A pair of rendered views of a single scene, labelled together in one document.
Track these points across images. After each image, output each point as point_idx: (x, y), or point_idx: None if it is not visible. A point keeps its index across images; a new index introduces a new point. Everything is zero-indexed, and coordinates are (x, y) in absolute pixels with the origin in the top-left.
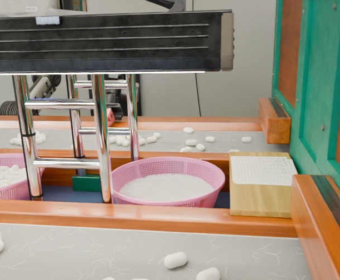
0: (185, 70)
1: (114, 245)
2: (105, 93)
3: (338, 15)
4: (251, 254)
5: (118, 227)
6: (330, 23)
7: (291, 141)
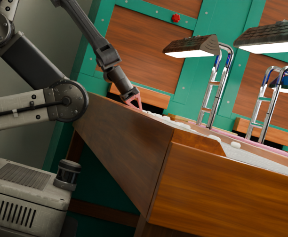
0: None
1: None
2: (125, 76)
3: (242, 69)
4: None
5: None
6: (234, 68)
7: (167, 107)
